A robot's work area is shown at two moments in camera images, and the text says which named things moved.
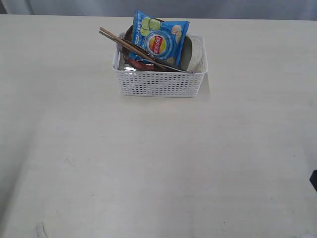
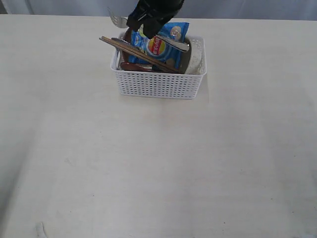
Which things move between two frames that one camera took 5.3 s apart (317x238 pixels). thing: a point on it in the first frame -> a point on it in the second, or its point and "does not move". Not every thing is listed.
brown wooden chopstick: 158,62 -> 130,49
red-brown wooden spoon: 139,65 -> 130,66
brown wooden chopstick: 131,47 -> 134,56
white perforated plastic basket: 160,84 does not move
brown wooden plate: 129,35 does not move
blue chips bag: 164,38 does not move
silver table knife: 165,66 -> 121,39
